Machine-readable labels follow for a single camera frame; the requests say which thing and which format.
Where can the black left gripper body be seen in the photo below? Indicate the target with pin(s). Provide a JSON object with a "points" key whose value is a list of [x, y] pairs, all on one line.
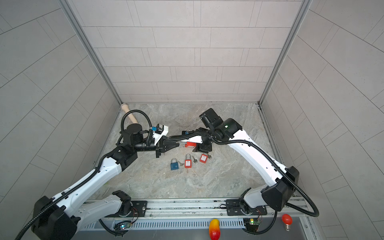
{"points": [[158, 150]]}

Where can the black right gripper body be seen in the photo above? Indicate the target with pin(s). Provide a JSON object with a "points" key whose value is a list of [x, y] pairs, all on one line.
{"points": [[201, 147]]}

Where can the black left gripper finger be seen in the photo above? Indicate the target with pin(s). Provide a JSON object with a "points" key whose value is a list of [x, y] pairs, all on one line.
{"points": [[169, 147], [173, 141]]}

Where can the red padlock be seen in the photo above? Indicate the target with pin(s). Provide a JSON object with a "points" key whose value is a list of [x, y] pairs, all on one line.
{"points": [[203, 158], [188, 161], [187, 144]]}

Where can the blue padlock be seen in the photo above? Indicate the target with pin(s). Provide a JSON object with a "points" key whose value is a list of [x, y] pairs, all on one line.
{"points": [[174, 164]]}

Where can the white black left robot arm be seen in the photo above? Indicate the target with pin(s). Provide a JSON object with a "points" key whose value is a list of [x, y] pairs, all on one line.
{"points": [[62, 216]]}

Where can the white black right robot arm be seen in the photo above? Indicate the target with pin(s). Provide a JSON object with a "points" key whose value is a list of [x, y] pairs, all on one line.
{"points": [[281, 182]]}

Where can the red yellow toy fruit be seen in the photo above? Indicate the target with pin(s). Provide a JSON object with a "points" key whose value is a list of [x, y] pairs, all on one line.
{"points": [[214, 229]]}

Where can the red light bulb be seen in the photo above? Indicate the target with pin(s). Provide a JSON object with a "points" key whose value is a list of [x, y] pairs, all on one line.
{"points": [[287, 220]]}

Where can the metal base rail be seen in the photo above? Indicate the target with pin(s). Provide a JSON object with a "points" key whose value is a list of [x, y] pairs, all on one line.
{"points": [[178, 214]]}

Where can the left circuit board with wires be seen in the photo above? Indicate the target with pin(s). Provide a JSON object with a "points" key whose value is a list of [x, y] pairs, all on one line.
{"points": [[123, 227]]}

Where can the circuit board with wires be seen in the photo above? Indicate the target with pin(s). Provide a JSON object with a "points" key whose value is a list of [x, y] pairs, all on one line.
{"points": [[123, 227], [251, 225]]}

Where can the right circuit board with wires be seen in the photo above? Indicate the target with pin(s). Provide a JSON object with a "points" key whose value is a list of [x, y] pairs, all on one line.
{"points": [[251, 225]]}

